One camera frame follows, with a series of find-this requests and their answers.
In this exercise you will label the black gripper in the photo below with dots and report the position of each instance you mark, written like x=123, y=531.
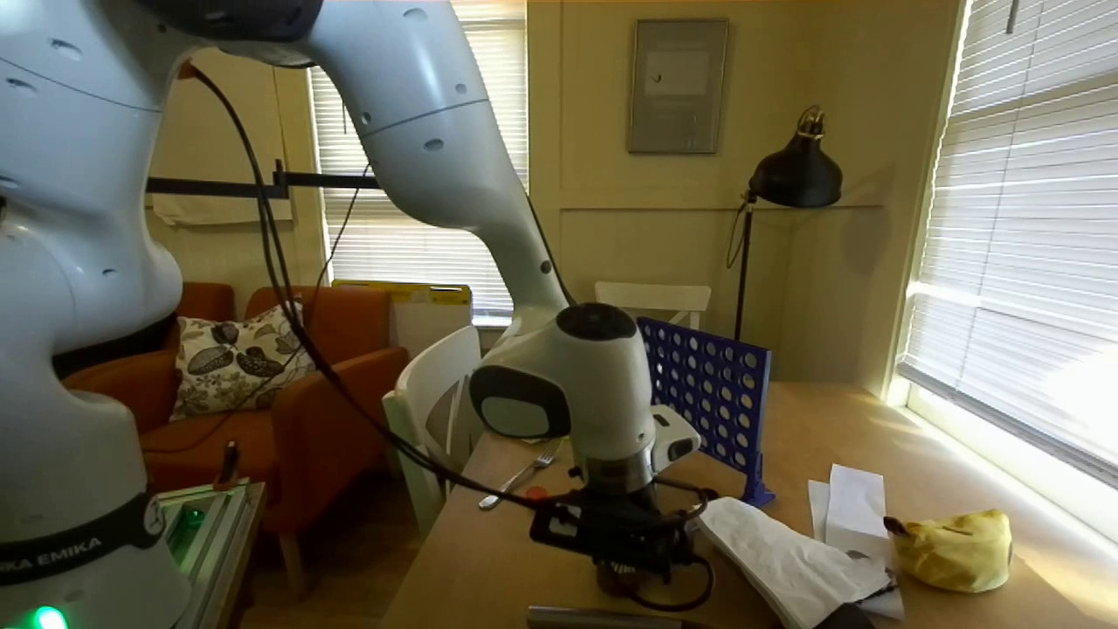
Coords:
x=607, y=524

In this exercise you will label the white box yellow top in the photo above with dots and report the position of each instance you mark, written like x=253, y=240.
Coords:
x=432, y=314

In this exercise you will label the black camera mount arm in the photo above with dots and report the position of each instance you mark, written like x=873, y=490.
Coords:
x=232, y=186

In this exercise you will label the black lamp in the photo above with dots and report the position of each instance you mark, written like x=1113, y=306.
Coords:
x=794, y=175

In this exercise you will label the white device green light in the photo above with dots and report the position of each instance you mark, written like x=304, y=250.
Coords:
x=206, y=531

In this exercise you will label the grey wall panel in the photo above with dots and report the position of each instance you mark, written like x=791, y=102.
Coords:
x=680, y=84

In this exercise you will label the white crumpled towel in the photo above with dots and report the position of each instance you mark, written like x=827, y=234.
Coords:
x=791, y=566

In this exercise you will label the yellow crumpled object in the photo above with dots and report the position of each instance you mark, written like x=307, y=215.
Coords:
x=954, y=550

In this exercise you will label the orange armchair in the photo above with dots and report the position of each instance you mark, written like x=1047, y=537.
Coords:
x=314, y=419

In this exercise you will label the red game disc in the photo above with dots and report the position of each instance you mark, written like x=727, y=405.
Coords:
x=537, y=495

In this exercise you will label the white wooden chair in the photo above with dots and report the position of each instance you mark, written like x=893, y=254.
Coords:
x=423, y=423

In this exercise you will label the metal spoon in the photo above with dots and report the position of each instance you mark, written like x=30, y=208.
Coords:
x=511, y=480

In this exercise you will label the white window blinds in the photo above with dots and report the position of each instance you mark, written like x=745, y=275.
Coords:
x=1025, y=233
x=385, y=244

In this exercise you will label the small white box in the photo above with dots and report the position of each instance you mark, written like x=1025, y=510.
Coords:
x=858, y=510

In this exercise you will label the blue connect four grid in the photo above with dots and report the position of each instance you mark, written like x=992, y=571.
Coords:
x=715, y=388

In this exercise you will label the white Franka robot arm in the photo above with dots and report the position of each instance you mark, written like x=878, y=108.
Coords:
x=70, y=233

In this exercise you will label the small brown bottle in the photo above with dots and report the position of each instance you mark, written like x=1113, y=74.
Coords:
x=229, y=466

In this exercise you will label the leaf print pillow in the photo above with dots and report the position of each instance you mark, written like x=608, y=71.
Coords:
x=239, y=355

